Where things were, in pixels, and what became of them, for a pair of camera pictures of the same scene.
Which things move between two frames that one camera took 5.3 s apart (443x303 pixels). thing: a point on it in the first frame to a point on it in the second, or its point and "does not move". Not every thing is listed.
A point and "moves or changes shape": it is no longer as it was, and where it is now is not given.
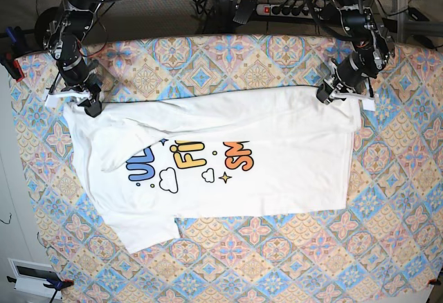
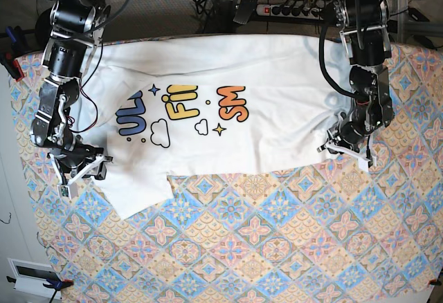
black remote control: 246,5 does not move
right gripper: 354,68 to 349,133
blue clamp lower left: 53,283 does not move
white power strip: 291,11 does not move
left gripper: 75,72 to 73,157
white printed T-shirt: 154,156 moves or changes shape
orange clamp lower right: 434,281 does not move
